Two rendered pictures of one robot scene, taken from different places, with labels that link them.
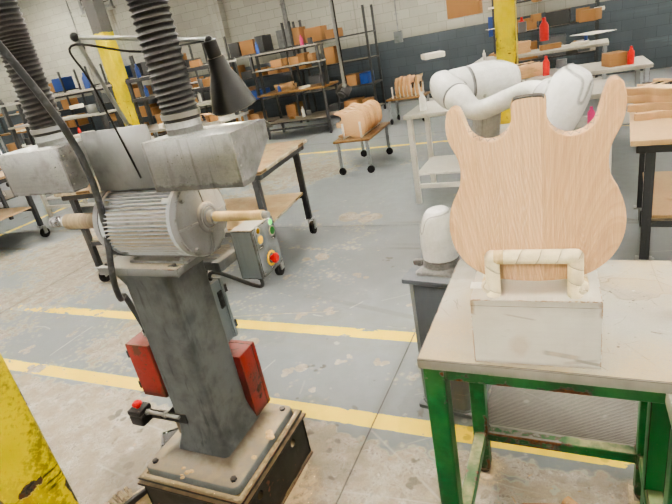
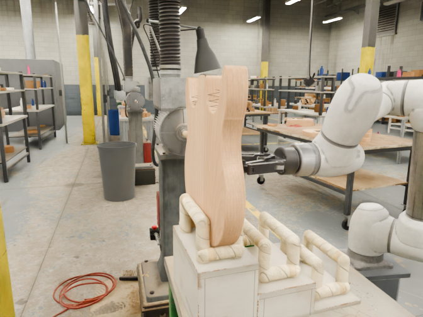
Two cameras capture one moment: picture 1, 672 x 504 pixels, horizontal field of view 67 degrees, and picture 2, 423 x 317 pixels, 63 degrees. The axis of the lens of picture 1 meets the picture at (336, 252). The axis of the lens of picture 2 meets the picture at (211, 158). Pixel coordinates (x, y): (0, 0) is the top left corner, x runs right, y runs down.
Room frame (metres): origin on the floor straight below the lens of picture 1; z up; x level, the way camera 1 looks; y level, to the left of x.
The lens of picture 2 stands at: (0.44, -1.04, 1.51)
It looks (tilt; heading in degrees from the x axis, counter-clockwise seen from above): 12 degrees down; 47
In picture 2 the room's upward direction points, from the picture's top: straight up
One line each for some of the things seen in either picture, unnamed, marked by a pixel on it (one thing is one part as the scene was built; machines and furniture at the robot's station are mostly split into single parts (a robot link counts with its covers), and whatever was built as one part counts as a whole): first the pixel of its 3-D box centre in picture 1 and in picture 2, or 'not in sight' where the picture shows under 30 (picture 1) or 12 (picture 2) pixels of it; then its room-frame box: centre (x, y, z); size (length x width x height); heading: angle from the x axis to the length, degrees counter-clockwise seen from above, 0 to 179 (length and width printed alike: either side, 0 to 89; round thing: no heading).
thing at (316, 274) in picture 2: not in sight; (316, 280); (1.22, -0.62, 0.99); 0.03 x 0.03 x 0.09
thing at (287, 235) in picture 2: not in sight; (277, 228); (1.18, -0.51, 1.12); 0.20 x 0.03 x 0.03; 65
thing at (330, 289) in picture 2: not in sight; (331, 289); (1.25, -0.65, 0.96); 0.11 x 0.03 x 0.03; 156
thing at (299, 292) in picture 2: not in sight; (262, 275); (1.15, -0.49, 0.98); 0.27 x 0.16 x 0.09; 66
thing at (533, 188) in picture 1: (531, 192); (209, 158); (1.00, -0.43, 1.33); 0.35 x 0.04 x 0.40; 65
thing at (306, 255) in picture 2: not in sight; (300, 250); (1.25, -0.54, 1.04); 0.20 x 0.03 x 0.03; 65
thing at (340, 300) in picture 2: not in sight; (308, 279); (1.28, -0.56, 0.94); 0.27 x 0.15 x 0.01; 66
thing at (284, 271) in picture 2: not in sight; (280, 272); (1.11, -0.58, 1.04); 0.11 x 0.03 x 0.03; 156
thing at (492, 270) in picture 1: (492, 276); (185, 215); (1.00, -0.33, 1.15); 0.03 x 0.03 x 0.09
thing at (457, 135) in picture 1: (463, 126); (196, 93); (1.06, -0.31, 1.48); 0.07 x 0.04 x 0.09; 65
